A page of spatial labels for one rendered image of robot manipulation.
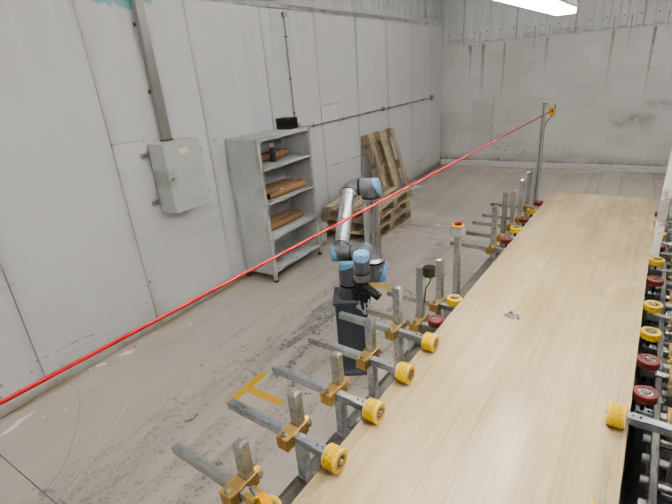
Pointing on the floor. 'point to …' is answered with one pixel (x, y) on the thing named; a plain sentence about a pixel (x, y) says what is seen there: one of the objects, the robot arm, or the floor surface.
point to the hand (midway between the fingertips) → (366, 312)
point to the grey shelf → (255, 224)
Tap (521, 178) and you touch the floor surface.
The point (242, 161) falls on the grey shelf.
